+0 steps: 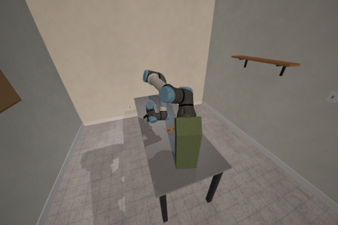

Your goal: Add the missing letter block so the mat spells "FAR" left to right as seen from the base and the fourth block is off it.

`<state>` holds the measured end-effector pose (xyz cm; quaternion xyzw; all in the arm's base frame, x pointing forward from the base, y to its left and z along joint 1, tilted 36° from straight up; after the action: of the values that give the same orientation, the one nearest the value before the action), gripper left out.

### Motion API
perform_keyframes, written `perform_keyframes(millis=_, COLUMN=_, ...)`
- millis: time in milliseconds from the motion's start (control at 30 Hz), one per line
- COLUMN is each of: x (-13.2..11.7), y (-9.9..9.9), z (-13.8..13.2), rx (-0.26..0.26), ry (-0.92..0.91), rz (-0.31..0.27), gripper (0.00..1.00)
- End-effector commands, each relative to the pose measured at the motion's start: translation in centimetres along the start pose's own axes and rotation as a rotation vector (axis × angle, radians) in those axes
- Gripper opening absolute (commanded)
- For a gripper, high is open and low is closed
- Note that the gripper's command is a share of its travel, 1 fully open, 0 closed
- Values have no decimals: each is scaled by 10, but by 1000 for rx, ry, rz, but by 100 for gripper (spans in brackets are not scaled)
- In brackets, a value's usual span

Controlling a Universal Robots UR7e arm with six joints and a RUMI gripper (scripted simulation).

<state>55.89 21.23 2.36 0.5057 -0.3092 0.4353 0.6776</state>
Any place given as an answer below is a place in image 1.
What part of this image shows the tan square mat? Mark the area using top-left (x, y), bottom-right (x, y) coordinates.
top-left (165, 125), bottom-right (175, 135)

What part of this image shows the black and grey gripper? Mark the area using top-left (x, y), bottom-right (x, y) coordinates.
top-left (143, 114), bottom-right (149, 122)

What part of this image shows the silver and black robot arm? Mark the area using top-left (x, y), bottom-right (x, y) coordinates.
top-left (143, 70), bottom-right (196, 123)

